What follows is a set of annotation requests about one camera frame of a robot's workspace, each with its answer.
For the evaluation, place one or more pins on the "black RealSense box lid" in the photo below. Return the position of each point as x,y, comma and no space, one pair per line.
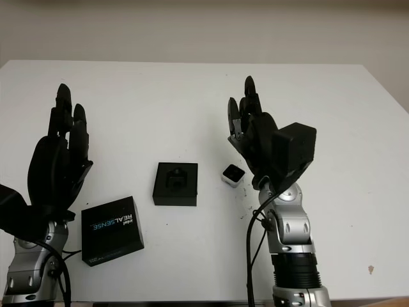
112,236

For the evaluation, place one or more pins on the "small silver black camera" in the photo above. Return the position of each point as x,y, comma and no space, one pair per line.
232,174

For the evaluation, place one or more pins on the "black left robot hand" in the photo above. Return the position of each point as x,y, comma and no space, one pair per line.
54,172

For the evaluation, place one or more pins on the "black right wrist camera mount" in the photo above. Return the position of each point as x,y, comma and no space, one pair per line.
295,147

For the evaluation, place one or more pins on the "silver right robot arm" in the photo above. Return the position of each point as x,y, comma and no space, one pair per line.
294,220

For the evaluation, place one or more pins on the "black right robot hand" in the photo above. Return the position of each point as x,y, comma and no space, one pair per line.
260,144

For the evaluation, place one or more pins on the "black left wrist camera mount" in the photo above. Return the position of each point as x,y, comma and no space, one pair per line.
12,208

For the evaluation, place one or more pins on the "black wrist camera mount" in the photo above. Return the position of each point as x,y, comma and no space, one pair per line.
12,208
295,147

